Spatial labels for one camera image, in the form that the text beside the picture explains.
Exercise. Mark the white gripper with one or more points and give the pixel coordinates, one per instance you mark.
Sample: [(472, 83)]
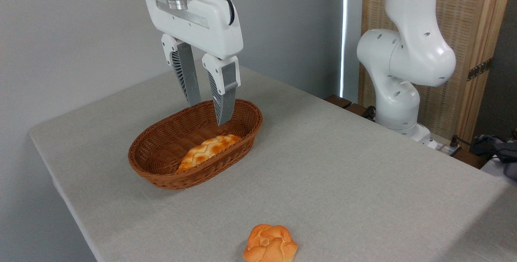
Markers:
[(202, 28)]

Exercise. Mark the round knotted bread roll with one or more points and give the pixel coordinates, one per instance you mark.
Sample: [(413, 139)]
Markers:
[(268, 244)]

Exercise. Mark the long braided bread loaf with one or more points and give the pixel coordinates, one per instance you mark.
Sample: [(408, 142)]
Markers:
[(206, 151)]

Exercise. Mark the brown wicker oval basket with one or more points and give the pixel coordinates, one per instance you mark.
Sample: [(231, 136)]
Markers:
[(161, 149)]

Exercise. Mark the grey tablecloth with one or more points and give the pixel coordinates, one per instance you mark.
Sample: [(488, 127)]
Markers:
[(323, 173)]

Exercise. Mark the wooden rattan screen panel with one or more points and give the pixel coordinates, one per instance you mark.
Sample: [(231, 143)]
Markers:
[(464, 19)]

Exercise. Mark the metal door hinge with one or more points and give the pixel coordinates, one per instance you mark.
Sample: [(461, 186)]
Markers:
[(480, 69)]

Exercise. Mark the dark fabric bag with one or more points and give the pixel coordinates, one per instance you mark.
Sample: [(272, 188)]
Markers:
[(497, 147)]

